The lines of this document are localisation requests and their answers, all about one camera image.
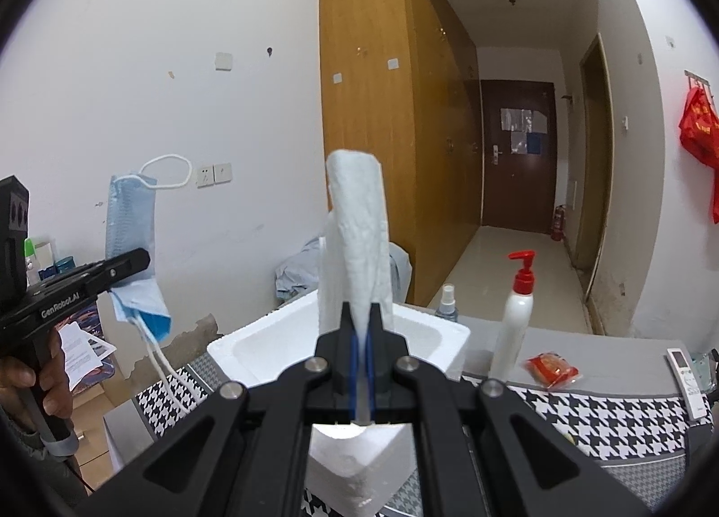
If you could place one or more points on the houndstooth tablecloth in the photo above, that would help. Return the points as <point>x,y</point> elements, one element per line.
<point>595,416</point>

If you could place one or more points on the red hanging bag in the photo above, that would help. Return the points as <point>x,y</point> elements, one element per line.
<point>699,127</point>

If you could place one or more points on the red snack packet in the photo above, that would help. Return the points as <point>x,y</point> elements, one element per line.
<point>553,370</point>

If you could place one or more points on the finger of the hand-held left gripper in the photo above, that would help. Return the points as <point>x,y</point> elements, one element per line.
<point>126,265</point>

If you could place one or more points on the wooden wardrobe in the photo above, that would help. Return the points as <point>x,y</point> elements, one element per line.
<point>371,101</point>

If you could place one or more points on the red fire extinguisher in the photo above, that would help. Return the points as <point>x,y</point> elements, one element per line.
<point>556,225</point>

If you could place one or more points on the blue face mask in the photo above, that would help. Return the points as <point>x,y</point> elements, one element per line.
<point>132,225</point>

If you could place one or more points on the printed white paper sheet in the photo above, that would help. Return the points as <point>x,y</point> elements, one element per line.
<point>84,351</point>

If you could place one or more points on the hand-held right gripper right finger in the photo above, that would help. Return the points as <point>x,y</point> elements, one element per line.
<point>369,360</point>

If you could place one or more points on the person's left hand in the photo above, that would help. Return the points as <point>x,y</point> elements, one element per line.
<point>53,365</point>

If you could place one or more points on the white remote control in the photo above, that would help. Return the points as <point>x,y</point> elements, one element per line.
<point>688,382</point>

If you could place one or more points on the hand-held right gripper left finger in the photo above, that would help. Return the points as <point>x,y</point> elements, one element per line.
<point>354,376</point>

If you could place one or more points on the light wooden side door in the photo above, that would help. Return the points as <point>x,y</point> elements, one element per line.
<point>595,169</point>

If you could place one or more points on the white pump lotion bottle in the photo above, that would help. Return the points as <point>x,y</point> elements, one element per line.
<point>514,326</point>

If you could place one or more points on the metal wall hook rack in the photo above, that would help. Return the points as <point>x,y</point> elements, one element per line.
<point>698,78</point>

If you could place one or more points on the person's left forearm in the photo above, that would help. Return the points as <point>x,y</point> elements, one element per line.
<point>22,455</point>

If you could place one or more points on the white wall switch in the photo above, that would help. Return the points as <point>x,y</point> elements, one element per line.
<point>223,61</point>

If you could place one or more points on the light blue cloth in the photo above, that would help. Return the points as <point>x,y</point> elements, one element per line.
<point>292,273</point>

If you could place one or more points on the white paper towel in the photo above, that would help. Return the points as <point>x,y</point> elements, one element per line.
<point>356,225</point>

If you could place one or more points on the white wall socket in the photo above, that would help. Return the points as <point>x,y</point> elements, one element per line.
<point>204,175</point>
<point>223,173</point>

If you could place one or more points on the dark brown entrance door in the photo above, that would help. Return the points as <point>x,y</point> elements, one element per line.
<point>517,180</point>

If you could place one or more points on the clear blue spray bottle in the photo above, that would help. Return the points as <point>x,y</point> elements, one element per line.
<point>448,306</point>

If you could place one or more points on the white foam box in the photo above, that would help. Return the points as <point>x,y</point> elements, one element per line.
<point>269,346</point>

